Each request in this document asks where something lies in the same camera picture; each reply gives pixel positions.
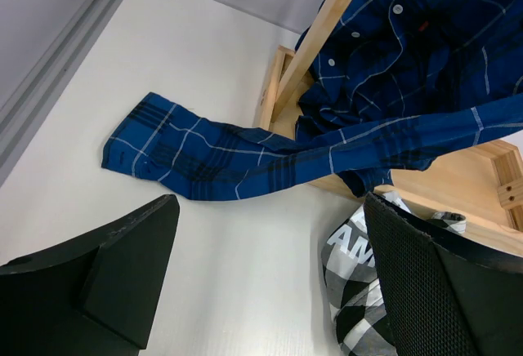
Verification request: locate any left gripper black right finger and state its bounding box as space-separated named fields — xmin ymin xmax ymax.
xmin=364 ymin=194 xmax=522 ymax=355

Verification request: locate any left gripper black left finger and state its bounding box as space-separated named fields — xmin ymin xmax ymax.
xmin=1 ymin=194 xmax=180 ymax=355

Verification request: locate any black white checkered shirt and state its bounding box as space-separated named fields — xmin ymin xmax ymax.
xmin=321 ymin=207 xmax=476 ymax=355

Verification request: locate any blue plaid shirt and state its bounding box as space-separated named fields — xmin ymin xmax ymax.
xmin=101 ymin=0 xmax=522 ymax=201

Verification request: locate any wooden clothes rack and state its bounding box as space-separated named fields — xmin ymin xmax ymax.
xmin=254 ymin=0 xmax=522 ymax=255

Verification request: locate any aluminium frame post left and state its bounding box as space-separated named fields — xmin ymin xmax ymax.
xmin=1 ymin=0 xmax=122 ymax=178

